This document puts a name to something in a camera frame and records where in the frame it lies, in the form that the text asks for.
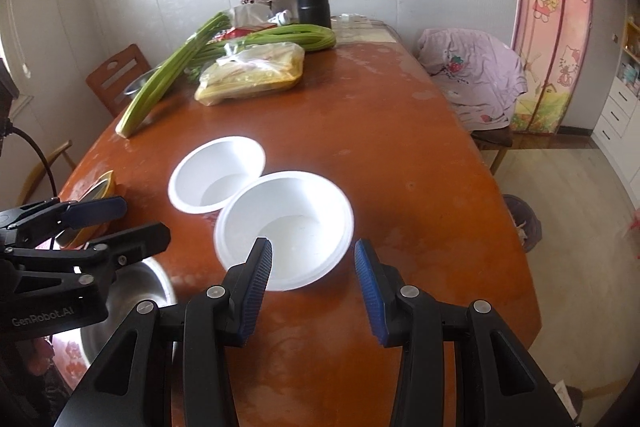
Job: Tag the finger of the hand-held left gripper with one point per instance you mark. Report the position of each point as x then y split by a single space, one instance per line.
100 209
145 239

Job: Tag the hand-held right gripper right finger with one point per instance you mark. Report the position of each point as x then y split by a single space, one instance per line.
370 292

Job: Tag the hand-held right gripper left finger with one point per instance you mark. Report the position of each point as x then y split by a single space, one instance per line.
257 287

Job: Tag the yellow shell-shaped plate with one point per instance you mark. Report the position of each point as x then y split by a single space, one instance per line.
107 182

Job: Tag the round metal pan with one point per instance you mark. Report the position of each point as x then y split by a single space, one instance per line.
140 292

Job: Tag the red and white paper bowl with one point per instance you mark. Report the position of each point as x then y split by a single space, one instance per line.
215 167
290 217

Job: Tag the wooden slat-back chair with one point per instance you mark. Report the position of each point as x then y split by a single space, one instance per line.
107 82

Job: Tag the stainless steel bowl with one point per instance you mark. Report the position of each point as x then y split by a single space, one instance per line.
137 84

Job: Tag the celery bunch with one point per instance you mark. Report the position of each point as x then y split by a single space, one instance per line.
160 82

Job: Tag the purple waste basket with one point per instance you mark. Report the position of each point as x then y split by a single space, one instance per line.
522 217

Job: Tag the bag of yellow noodles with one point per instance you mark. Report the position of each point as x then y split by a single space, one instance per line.
250 79

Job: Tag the pink garment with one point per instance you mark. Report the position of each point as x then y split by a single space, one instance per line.
470 72

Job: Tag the clear plastic bag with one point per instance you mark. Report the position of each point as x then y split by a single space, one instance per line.
252 16

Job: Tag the green vegetable stalk bundle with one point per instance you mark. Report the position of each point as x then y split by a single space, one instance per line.
295 38

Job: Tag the small white ornament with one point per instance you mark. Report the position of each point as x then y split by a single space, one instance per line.
282 17

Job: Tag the clear glass dish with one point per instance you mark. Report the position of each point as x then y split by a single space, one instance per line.
350 19

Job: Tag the white drawer cabinet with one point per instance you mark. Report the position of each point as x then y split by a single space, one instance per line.
617 117

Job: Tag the pink cartoon print wardrobe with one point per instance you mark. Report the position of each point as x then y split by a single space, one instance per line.
555 7

